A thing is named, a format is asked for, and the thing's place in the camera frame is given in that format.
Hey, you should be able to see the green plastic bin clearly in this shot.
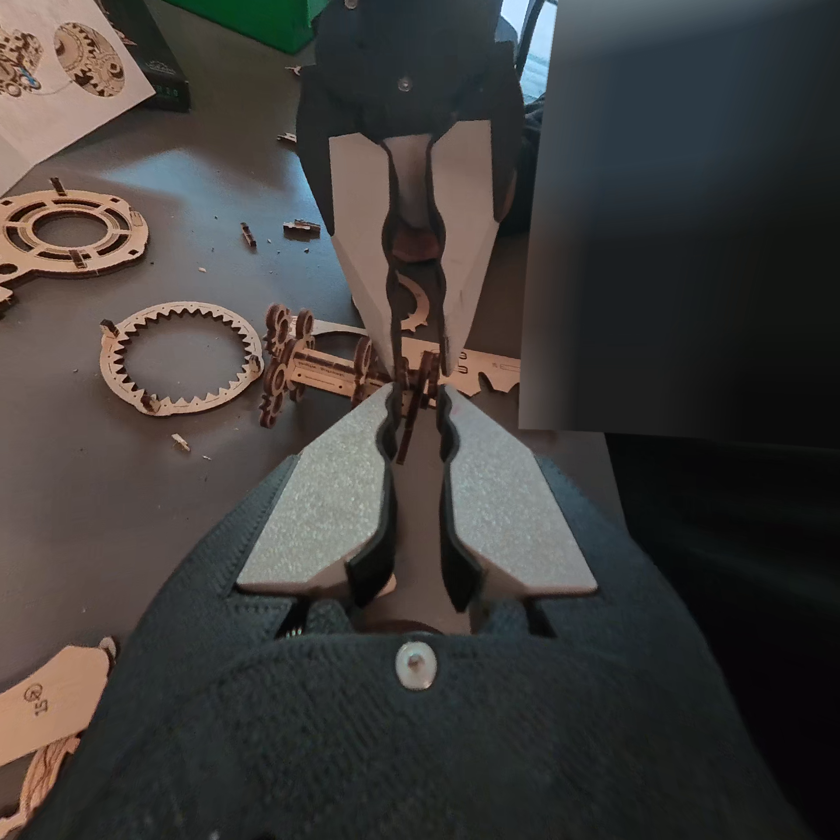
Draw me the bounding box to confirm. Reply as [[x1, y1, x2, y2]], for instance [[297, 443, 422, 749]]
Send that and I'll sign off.
[[161, 0, 329, 55]]

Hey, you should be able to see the dark cardboard product box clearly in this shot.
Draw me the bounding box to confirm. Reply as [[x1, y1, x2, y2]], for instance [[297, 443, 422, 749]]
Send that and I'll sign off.
[[110, 0, 193, 114]]

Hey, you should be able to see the wooden gear axle assembly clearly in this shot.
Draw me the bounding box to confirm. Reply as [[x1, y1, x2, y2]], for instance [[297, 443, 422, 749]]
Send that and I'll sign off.
[[262, 305, 454, 463]]

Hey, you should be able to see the notched wooden ring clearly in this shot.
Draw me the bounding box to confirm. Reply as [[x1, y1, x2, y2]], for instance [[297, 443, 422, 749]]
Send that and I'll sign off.
[[395, 271, 435, 332]]

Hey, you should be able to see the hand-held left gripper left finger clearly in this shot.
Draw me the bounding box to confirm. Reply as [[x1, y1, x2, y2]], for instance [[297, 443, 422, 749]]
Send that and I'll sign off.
[[235, 382, 403, 608]]

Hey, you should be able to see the printed assembly instruction sheet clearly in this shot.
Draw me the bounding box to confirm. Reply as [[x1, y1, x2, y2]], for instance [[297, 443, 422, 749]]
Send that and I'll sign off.
[[0, 0, 156, 191]]

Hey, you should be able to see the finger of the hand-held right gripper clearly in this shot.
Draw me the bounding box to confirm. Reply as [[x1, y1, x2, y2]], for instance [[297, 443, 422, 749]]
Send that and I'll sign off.
[[326, 131, 413, 383], [425, 120, 503, 378]]

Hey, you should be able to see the long wooden parts sheet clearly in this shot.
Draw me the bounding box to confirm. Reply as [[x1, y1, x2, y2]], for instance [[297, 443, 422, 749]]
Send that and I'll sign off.
[[453, 348, 522, 398]]

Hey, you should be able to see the person's right hand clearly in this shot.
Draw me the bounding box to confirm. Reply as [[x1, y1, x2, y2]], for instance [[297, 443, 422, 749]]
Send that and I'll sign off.
[[388, 220, 439, 262]]

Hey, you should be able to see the round wooden frame with stem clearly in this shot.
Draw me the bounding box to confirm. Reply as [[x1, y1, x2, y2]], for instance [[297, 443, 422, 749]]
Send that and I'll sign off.
[[0, 177, 151, 316]]

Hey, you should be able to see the wooden internal gear ring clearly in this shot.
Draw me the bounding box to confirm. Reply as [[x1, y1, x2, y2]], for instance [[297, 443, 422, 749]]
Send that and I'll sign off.
[[98, 298, 265, 417]]

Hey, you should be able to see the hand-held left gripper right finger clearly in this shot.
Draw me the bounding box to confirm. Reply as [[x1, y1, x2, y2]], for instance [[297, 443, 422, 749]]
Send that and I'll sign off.
[[436, 384, 599, 613]]

